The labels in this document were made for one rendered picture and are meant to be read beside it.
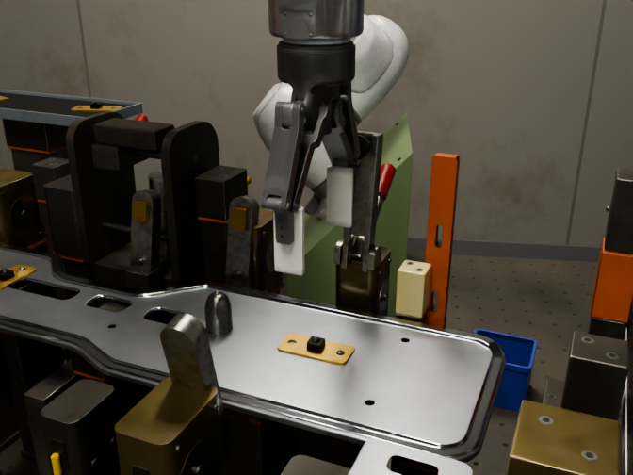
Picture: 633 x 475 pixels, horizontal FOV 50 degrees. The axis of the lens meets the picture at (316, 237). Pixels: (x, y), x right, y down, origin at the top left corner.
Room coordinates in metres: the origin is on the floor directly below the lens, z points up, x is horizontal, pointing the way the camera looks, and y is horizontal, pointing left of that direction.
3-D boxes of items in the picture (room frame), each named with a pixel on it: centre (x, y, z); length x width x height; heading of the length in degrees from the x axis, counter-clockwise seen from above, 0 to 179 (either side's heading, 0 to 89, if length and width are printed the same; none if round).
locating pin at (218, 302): (0.72, 0.12, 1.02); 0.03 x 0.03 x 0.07
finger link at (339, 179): (0.73, -0.03, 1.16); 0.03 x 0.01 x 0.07; 67
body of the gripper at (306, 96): (0.67, 0.00, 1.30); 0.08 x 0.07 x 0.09; 157
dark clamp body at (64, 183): (1.06, 0.38, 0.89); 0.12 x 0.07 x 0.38; 157
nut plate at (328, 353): (0.67, 0.00, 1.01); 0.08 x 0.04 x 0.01; 67
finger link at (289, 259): (0.60, 0.03, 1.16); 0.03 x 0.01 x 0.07; 67
